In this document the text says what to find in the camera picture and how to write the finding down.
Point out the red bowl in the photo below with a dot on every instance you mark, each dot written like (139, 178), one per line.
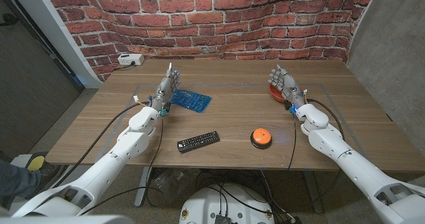
(275, 96)

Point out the yellow black pedal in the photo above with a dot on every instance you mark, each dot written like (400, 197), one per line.
(36, 161)

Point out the grey table leg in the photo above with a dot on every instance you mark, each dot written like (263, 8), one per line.
(312, 190)
(142, 185)

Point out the orange push button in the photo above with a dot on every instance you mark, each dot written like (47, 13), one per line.
(261, 136)

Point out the white corner post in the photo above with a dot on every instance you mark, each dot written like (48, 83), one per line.
(56, 31)

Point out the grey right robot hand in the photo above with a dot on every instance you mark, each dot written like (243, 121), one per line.
(289, 86)

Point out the clear plastic bag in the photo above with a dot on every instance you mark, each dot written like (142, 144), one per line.
(172, 182)

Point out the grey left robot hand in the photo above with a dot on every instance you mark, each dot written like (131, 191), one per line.
(164, 91)

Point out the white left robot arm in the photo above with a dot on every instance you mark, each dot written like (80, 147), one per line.
(109, 161)

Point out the white power strip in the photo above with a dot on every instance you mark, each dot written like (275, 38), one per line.
(130, 58)

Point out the red brick printed backdrop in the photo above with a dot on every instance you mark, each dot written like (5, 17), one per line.
(232, 24)

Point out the black TV remote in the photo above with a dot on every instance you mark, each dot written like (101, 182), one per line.
(199, 141)

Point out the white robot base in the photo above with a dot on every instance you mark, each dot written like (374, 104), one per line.
(206, 204)

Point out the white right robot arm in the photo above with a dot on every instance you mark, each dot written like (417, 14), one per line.
(358, 171)

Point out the blue circuit board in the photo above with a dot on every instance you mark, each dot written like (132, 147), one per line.
(194, 101)

